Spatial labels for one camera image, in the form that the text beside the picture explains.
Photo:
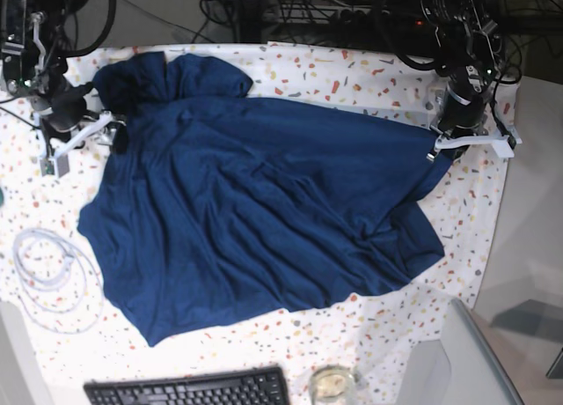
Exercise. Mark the grey monitor edge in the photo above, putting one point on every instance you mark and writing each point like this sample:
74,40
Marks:
477,376

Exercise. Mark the terrazzo patterned table cloth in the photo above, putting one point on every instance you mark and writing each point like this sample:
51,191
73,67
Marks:
77,336

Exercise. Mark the dark blue t-shirt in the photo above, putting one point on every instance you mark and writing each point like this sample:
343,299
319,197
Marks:
224,207

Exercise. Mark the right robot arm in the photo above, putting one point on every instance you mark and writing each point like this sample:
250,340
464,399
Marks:
34,55

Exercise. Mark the clear glass jar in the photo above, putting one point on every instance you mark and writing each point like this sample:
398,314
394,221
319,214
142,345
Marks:
333,385

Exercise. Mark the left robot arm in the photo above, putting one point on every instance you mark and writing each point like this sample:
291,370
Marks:
471,55

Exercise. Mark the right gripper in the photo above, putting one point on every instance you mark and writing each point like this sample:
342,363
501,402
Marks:
66,123

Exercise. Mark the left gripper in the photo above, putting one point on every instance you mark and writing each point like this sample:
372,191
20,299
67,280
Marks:
467,116

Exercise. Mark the black computer keyboard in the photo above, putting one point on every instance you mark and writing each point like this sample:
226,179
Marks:
257,386

